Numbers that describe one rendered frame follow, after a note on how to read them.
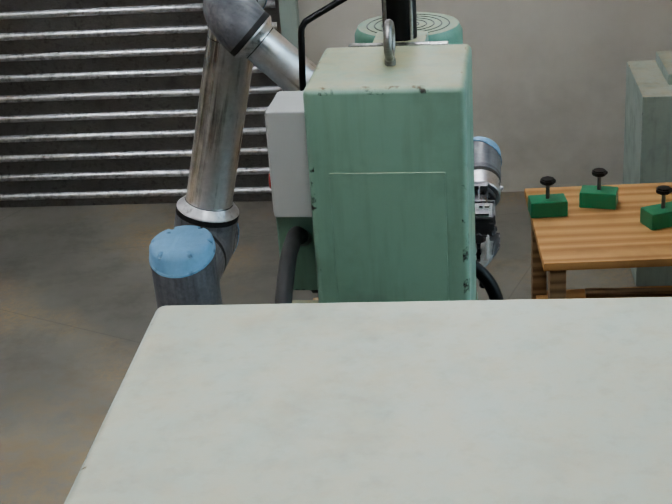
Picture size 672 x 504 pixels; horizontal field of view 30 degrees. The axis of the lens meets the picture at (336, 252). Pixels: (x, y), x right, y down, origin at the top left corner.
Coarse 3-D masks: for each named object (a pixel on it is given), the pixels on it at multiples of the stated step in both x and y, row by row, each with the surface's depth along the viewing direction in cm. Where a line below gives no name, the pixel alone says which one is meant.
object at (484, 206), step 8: (480, 184) 272; (488, 192) 274; (480, 200) 269; (488, 200) 269; (480, 208) 267; (488, 208) 267; (480, 216) 266; (488, 216) 265; (480, 224) 267; (488, 224) 267; (480, 232) 269; (488, 232) 269; (480, 240) 270
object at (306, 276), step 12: (288, 228) 193; (312, 228) 192; (312, 240) 193; (300, 252) 194; (312, 252) 194; (300, 264) 195; (312, 264) 195; (300, 276) 196; (312, 276) 196; (300, 288) 197; (312, 288) 197
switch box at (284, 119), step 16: (288, 96) 180; (272, 112) 174; (288, 112) 174; (272, 128) 175; (288, 128) 174; (304, 128) 174; (272, 144) 176; (288, 144) 175; (304, 144) 175; (272, 160) 177; (288, 160) 176; (304, 160) 176; (272, 176) 178; (288, 176) 177; (304, 176) 177; (272, 192) 179; (288, 192) 178; (304, 192) 178; (288, 208) 179; (304, 208) 179
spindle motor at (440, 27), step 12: (420, 12) 210; (360, 24) 206; (372, 24) 205; (420, 24) 203; (432, 24) 203; (444, 24) 202; (456, 24) 202; (360, 36) 201; (372, 36) 199; (432, 36) 197; (444, 36) 198; (456, 36) 200
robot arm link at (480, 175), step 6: (474, 174) 276; (480, 174) 276; (486, 174) 276; (492, 174) 277; (474, 180) 275; (480, 180) 274; (486, 180) 274; (492, 180) 275; (498, 180) 277; (492, 186) 275; (498, 186) 276; (480, 192) 275; (498, 192) 276; (498, 198) 277
